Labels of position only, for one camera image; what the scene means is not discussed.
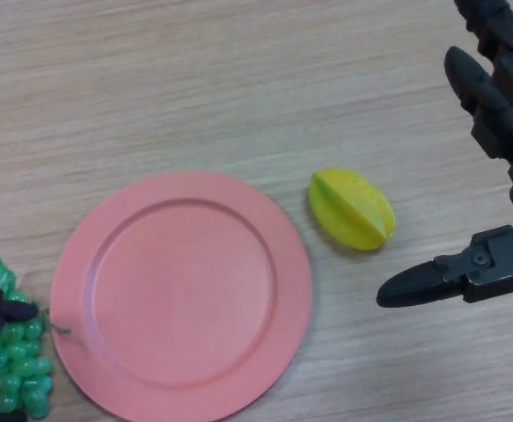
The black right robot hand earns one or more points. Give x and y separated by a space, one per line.
502 259

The green plastic grape bunch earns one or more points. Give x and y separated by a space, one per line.
18 365

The pink round plate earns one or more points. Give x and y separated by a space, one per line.
181 299

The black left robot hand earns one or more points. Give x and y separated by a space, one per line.
1 312

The yellow green starfruit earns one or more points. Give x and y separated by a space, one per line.
353 211

